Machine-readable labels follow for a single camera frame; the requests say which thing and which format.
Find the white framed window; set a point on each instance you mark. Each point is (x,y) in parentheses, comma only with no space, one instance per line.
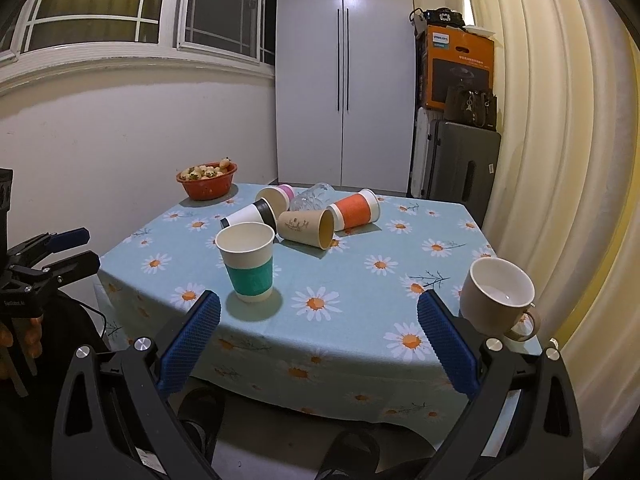
(165,35)

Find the orange banded paper cup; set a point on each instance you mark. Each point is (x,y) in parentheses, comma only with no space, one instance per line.
(355,209)

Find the clear plastic bottle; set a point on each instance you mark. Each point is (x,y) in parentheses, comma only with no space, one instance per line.
(310,196)

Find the white folded board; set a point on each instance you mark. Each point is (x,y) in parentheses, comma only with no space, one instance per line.
(419,150)

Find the black and white paper cup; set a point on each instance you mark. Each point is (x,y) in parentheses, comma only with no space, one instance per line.
(245,216)

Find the white wardrobe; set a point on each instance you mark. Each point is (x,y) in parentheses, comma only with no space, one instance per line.
(310,85)

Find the pile of small fruits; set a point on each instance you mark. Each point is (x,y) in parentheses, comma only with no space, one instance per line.
(205,171)

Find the dark handbag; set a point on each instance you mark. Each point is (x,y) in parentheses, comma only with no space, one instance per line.
(470,107)

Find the brown paper cup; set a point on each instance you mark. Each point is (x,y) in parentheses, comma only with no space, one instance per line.
(300,227)

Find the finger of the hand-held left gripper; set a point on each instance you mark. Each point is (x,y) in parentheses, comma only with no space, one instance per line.
(75,266)
(72,236)

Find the black bag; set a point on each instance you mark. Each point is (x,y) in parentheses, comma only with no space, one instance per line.
(442,16)

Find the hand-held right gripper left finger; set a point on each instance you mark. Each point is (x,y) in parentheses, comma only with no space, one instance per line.
(192,345)

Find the green banded paper cup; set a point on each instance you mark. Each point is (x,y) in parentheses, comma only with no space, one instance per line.
(248,270)

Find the orange cardboard box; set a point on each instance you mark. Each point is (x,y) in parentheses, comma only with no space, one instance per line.
(460,60)

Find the blue daisy tablecloth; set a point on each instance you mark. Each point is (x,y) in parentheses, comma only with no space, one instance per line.
(350,310)

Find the flat white box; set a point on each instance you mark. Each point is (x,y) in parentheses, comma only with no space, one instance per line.
(479,31)

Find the person's left hand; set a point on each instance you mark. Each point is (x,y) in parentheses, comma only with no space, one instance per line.
(33,337)

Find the black slipper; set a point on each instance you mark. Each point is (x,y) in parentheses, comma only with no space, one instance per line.
(202,410)
(350,455)

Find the red plastic bowl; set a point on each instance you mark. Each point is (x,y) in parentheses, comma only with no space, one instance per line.
(206,187)

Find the white ceramic mug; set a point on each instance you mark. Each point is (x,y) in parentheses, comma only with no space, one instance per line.
(492,305)

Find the grey suitcase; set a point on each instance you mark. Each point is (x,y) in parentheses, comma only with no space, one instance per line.
(450,165)

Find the cream curtain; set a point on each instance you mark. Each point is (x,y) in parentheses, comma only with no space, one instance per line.
(560,160)

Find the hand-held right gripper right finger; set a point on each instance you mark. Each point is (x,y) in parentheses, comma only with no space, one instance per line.
(447,347)

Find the pink banded paper cup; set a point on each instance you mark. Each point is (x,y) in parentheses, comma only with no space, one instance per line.
(275,197)

